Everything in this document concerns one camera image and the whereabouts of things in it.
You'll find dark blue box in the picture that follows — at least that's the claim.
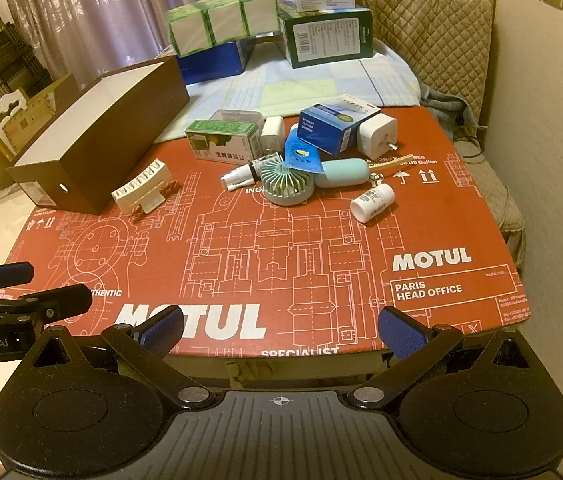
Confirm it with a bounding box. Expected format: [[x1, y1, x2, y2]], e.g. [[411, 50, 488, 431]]
[[178, 39, 256, 86]]

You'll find white spray bottle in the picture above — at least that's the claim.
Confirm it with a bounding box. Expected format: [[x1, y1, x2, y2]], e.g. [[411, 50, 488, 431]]
[[220, 159, 265, 192]]

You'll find small white charger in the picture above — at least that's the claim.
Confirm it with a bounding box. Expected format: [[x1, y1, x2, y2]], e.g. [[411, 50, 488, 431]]
[[260, 116, 286, 153]]

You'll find black cable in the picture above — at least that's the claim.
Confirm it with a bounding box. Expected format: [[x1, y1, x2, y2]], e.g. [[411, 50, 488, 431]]
[[454, 110, 487, 161]]

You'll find white pill bottle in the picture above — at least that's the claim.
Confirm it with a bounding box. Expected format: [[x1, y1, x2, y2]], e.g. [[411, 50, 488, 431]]
[[350, 183, 395, 222]]

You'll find blue green plaid cloth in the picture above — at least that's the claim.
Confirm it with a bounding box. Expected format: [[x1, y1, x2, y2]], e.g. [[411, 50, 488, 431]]
[[154, 42, 422, 143]]

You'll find green medicine box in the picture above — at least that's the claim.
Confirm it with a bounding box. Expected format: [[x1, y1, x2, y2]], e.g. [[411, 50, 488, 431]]
[[185, 119, 262, 161]]

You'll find green wrapped tissue pack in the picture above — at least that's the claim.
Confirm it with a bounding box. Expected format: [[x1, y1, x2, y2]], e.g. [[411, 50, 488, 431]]
[[166, 0, 282, 57]]

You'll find cream plastic clip rack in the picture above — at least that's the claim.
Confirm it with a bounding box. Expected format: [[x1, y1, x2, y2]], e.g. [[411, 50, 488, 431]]
[[112, 159, 182, 223]]

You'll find mint handheld fan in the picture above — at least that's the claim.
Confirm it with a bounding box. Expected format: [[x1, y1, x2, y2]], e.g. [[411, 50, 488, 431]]
[[260, 154, 369, 207]]

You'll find blue cream tube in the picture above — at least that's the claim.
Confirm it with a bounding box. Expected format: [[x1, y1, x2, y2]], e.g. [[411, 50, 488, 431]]
[[281, 125, 325, 173]]

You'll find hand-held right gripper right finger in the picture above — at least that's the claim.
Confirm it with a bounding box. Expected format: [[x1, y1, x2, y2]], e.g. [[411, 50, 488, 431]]
[[346, 305, 535, 411]]

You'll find brown cardboard storage box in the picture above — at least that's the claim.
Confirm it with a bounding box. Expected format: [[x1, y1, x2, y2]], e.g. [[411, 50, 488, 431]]
[[6, 55, 191, 215]]

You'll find bamboo stick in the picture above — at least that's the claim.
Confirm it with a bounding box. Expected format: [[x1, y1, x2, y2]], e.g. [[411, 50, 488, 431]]
[[369, 152, 415, 167]]

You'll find blue medicine box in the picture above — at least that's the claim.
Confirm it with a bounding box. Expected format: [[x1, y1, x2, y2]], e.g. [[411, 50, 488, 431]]
[[297, 104, 359, 157]]

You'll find pink curtain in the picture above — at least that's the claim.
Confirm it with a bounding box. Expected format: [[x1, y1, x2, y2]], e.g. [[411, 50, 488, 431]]
[[0, 0, 362, 86]]

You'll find dark green carton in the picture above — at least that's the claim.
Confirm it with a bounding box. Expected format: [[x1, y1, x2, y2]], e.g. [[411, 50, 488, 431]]
[[278, 2, 375, 69]]

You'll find black folding rack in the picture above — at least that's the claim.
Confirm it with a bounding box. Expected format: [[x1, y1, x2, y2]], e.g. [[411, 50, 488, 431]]
[[0, 4, 55, 101]]

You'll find beige quilted sofa cover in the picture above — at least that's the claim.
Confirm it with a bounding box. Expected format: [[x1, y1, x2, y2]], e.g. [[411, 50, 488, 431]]
[[361, 0, 527, 233]]

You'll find white power adapter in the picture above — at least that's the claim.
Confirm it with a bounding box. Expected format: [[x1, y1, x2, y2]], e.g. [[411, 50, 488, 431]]
[[359, 112, 399, 157]]

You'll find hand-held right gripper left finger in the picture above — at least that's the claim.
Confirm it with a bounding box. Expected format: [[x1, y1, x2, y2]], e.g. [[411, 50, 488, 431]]
[[32, 306, 217, 411]]

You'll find cardboard box with white card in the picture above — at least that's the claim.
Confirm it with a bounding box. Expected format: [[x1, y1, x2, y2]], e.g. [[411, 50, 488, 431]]
[[0, 74, 80, 161]]

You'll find grey cloth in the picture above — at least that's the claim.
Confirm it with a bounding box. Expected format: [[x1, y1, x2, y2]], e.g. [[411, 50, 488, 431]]
[[419, 80, 477, 131]]

